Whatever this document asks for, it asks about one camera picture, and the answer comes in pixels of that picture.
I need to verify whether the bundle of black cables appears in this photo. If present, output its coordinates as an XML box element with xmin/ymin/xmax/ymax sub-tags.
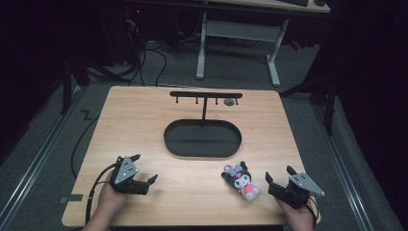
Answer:
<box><xmin>126</xmin><ymin>38</ymin><xmax>168</xmax><ymax>89</ymax></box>

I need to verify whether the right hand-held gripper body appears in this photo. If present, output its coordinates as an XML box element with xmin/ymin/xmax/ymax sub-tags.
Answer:
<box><xmin>268</xmin><ymin>172</ymin><xmax>326</xmax><ymax>209</ymax></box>

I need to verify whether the grey tape strip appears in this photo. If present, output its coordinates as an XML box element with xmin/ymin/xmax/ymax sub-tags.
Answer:
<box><xmin>59</xmin><ymin>193</ymin><xmax>85</xmax><ymax>205</ymax></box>

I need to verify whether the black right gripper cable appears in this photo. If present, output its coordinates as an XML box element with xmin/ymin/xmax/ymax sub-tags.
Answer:
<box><xmin>304</xmin><ymin>195</ymin><xmax>322</xmax><ymax>225</ymax></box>

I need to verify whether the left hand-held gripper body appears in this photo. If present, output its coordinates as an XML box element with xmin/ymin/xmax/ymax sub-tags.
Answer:
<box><xmin>110</xmin><ymin>155</ymin><xmax>150</xmax><ymax>196</ymax></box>

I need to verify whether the black plush toy keychain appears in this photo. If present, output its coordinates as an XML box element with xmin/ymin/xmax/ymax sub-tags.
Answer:
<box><xmin>220</xmin><ymin>161</ymin><xmax>261</xmax><ymax>202</ymax></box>

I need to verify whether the aluminium floor rail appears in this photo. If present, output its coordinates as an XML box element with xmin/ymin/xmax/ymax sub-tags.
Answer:
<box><xmin>312</xmin><ymin>104</ymin><xmax>374</xmax><ymax>231</ymax></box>
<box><xmin>0</xmin><ymin>84</ymin><xmax>84</xmax><ymax>222</ymax></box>

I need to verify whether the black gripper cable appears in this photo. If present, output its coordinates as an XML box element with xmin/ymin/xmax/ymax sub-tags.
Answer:
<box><xmin>84</xmin><ymin>163</ymin><xmax>120</xmax><ymax>226</ymax></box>
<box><xmin>304</xmin><ymin>195</ymin><xmax>322</xmax><ymax>225</ymax></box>

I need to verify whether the person's left hand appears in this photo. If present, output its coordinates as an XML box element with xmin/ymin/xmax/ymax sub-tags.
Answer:
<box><xmin>97</xmin><ymin>172</ymin><xmax>127</xmax><ymax>212</ymax></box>

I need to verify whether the person's right hand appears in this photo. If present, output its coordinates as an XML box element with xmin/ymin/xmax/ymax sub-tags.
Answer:
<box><xmin>275</xmin><ymin>197</ymin><xmax>317</xmax><ymax>226</ymax></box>

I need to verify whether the black hook stand with tray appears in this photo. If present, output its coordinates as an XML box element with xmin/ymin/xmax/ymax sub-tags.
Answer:
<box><xmin>163</xmin><ymin>90</ymin><xmax>243</xmax><ymax>159</ymax></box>

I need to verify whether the black floor cable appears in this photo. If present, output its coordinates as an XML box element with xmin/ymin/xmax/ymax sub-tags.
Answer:
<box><xmin>69</xmin><ymin>115</ymin><xmax>101</xmax><ymax>179</ymax></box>

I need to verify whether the white metal-frame desk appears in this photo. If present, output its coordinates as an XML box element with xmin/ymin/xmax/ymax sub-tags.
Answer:
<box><xmin>195</xmin><ymin>0</ymin><xmax>331</xmax><ymax>88</ymax></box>

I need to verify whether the black computer tower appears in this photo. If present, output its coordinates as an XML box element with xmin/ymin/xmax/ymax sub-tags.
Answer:
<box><xmin>101</xmin><ymin>4</ymin><xmax>146</xmax><ymax>66</ymax></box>

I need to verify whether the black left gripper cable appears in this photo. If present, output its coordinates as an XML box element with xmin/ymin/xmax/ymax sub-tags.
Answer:
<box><xmin>84</xmin><ymin>163</ymin><xmax>120</xmax><ymax>226</ymax></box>

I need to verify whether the black metal stand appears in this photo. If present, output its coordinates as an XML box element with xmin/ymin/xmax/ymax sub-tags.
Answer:
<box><xmin>60</xmin><ymin>53</ymin><xmax>129</xmax><ymax>116</ymax></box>
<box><xmin>278</xmin><ymin>61</ymin><xmax>341</xmax><ymax>137</ymax></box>

